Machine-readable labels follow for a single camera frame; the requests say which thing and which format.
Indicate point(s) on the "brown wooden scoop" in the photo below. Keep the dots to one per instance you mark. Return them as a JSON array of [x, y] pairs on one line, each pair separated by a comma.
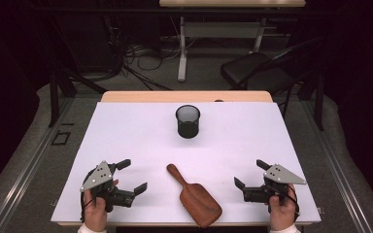
[[198, 202]]

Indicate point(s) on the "black folding chair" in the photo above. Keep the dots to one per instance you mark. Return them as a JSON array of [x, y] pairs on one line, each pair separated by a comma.
[[254, 69]]

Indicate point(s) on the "metal floor rail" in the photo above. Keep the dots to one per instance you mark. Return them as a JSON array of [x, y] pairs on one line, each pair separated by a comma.
[[336, 168], [29, 168]]

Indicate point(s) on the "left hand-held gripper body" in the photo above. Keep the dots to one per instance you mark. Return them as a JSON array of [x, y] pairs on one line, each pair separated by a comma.
[[97, 177]]

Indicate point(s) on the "black mesh cup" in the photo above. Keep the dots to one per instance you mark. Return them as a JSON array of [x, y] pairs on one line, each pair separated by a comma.
[[187, 128]]

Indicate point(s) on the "light wooden table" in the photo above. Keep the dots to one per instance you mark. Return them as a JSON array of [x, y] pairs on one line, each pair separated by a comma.
[[175, 96]]

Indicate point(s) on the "person's left hand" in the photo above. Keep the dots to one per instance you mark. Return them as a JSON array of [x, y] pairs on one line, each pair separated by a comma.
[[95, 212]]

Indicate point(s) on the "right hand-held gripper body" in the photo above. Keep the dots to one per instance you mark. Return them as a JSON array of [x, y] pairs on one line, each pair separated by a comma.
[[280, 175]]

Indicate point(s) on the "person's right hand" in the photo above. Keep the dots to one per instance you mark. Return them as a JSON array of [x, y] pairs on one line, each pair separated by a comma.
[[283, 213]]

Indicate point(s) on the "white-framed desk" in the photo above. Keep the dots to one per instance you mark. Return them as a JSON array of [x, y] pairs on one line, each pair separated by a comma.
[[223, 29]]

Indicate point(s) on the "black metal stand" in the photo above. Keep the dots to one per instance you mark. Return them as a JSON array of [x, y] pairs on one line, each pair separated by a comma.
[[54, 97]]

